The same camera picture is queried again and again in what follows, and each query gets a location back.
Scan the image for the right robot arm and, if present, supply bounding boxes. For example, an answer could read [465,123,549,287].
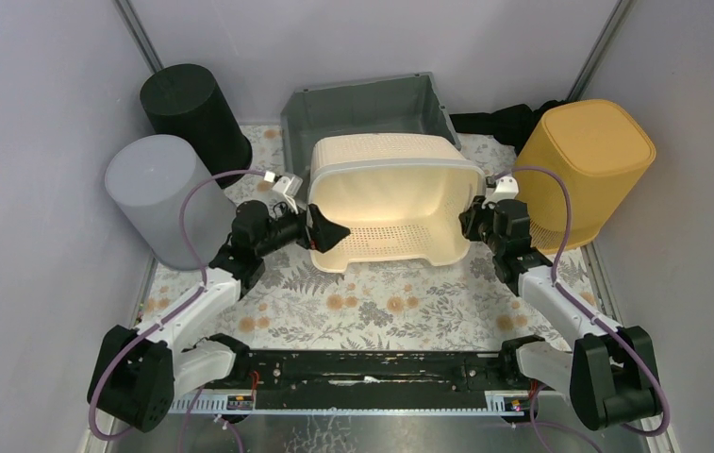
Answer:
[459,196,671,434]

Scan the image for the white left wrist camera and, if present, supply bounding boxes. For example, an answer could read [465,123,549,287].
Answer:
[263,171,303,213]

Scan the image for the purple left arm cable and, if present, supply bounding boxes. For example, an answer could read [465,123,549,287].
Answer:
[88,170,267,442]

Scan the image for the black ribbed waste bin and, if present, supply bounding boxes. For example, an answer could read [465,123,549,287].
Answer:
[139,63,253,175]

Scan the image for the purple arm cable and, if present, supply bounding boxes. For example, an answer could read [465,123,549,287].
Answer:
[493,165,672,453]
[88,170,267,442]

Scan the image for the grey plastic crate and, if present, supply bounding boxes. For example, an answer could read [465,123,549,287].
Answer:
[280,72,461,181]

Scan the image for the yellow slatted waste basket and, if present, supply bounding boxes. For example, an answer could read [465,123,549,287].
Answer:
[513,99,656,255]

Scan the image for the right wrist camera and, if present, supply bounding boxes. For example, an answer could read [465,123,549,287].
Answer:
[483,175,519,207]

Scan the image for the left aluminium frame post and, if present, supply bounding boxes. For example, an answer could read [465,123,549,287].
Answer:
[112,0,164,74]

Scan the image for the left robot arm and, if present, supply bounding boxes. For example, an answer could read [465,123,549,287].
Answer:
[87,200,351,439]

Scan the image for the right aluminium frame post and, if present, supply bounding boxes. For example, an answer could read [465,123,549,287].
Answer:
[566,0,637,102]

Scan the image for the grey round plastic bin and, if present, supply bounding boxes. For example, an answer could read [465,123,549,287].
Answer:
[105,135,236,271]

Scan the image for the cream perforated plastic basket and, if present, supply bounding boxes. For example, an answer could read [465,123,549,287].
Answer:
[307,133,485,273]

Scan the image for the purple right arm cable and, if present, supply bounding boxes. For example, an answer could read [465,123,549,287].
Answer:
[493,165,672,453]

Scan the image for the floral patterned table mat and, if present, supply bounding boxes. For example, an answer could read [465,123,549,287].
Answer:
[143,124,613,353]

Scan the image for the aluminium frame post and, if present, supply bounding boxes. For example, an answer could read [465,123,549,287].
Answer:
[566,0,637,102]
[112,0,164,74]

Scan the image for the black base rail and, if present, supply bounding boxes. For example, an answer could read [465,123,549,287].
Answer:
[170,349,531,418]

